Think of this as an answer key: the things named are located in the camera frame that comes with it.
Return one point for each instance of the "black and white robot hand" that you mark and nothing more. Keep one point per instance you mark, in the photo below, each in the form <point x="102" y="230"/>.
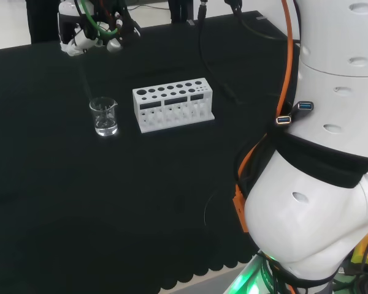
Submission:
<point x="70" y="36"/>

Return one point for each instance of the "clear glass rod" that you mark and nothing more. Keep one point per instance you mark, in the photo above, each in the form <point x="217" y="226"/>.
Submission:
<point x="87" y="87"/>

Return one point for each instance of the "white test tube rack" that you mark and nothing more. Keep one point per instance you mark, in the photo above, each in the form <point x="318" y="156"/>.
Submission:
<point x="137" y="107"/>

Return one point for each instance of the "person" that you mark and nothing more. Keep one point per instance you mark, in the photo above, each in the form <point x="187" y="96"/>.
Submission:
<point x="178" y="10"/>
<point x="43" y="21"/>

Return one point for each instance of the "clear glass beaker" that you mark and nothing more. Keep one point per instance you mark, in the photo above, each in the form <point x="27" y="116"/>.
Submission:
<point x="105" y="130"/>

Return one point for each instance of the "black bench cloth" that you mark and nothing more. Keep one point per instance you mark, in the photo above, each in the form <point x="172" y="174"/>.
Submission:
<point x="79" y="190"/>

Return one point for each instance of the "black USB plug blue insert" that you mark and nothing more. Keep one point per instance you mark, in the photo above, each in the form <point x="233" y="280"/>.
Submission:
<point x="305" y="106"/>
<point x="283" y="119"/>

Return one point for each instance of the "yellow stop button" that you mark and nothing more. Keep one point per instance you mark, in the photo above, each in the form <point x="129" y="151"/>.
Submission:
<point x="360" y="248"/>

